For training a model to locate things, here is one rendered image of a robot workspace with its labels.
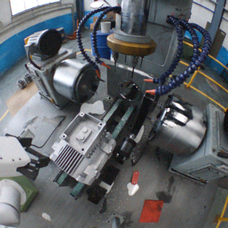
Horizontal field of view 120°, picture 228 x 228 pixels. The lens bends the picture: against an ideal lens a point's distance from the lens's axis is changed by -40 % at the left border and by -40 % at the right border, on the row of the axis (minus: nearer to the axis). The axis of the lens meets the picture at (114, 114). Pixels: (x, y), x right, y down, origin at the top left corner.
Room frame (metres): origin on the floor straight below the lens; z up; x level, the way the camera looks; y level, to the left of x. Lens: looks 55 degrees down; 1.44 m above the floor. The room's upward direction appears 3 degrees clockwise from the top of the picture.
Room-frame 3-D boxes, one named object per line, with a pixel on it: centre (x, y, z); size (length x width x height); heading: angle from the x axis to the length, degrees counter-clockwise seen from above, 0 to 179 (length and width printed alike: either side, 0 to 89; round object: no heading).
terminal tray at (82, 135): (0.14, 0.09, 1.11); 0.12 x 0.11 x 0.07; 153
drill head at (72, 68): (0.54, 0.28, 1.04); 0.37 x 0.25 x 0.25; 62
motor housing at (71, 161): (0.10, 0.11, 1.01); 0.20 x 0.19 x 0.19; 153
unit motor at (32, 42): (0.64, 0.54, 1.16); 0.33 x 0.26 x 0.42; 62
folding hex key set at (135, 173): (0.02, -0.14, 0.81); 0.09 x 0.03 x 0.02; 168
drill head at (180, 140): (0.22, -0.32, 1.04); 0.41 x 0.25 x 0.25; 62
